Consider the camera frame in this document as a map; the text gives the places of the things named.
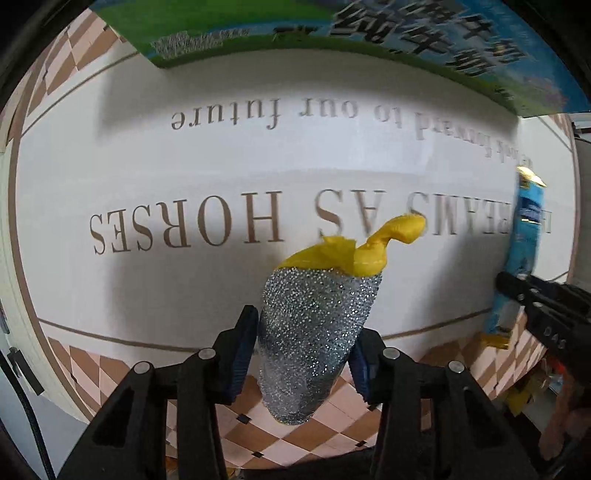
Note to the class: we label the open cardboard box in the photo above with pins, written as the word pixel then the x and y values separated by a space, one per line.
pixel 483 45

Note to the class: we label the silver sparkly yellow scrubber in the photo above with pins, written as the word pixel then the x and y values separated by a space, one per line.
pixel 314 306

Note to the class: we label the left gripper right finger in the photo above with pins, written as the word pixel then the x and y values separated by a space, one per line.
pixel 436 421

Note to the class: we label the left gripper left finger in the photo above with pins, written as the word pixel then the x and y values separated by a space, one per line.
pixel 126 438

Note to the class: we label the blue snack packet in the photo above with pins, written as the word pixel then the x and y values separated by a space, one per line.
pixel 521 257

